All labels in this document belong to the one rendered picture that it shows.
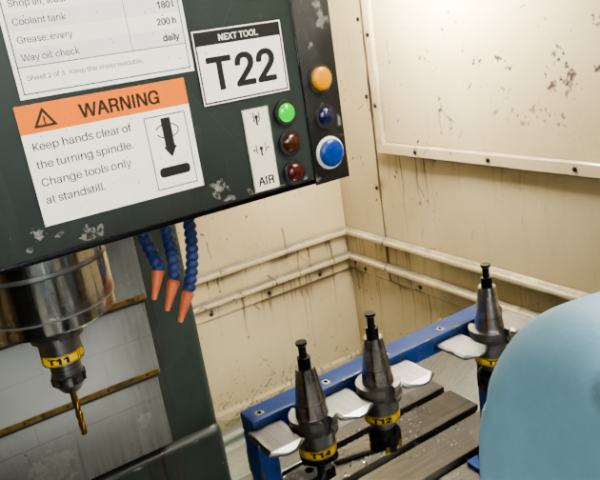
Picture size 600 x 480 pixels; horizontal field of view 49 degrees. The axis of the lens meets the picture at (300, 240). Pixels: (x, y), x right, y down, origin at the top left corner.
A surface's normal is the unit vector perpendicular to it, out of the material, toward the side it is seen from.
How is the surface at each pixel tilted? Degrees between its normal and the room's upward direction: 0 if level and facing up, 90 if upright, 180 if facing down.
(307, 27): 90
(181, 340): 90
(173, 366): 90
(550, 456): 84
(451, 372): 25
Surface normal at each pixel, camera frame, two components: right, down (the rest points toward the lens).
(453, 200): -0.85, 0.29
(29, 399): 0.54, 0.18
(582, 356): -0.85, -0.44
